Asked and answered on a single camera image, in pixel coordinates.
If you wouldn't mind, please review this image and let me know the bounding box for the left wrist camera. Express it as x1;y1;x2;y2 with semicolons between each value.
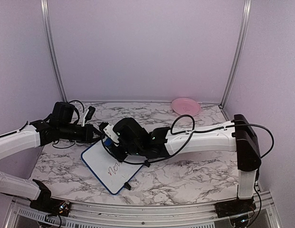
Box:
79;106;96;127

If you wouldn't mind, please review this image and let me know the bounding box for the front aluminium rail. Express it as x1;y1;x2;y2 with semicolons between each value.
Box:
3;191;282;228

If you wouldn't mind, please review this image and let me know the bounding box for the blue whiteboard eraser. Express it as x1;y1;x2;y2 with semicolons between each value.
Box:
104;138;113;148

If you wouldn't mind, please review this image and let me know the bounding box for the left aluminium frame post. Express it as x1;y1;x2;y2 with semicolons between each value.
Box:
40;0;68;102

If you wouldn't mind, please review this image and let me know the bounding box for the pink plate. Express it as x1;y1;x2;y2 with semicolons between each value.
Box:
171;98;201;116

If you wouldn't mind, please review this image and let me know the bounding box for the right aluminium frame post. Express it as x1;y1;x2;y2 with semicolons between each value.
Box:
220;0;252;109

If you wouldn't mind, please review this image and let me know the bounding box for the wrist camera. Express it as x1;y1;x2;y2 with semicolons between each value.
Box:
79;106;96;127
99;122;119;145

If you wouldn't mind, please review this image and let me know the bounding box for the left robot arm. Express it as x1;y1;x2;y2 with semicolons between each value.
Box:
0;102;103;211

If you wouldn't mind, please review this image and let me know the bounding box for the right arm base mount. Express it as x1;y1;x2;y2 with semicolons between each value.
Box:
215;199;256;218

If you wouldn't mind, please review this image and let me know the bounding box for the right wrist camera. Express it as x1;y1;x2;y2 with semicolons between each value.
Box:
99;122;119;145

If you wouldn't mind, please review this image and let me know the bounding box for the small blue-framed whiteboard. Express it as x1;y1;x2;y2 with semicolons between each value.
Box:
80;141;146;195

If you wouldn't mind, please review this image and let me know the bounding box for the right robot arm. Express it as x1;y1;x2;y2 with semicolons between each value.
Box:
104;114;274;213

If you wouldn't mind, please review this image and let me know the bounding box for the aluminium frame post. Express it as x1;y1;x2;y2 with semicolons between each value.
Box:
40;0;68;102
220;0;252;109

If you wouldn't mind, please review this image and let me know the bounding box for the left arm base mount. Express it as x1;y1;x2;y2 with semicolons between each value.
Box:
29;198;70;217

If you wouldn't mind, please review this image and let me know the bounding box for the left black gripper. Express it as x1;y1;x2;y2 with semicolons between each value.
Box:
59;123;105;144

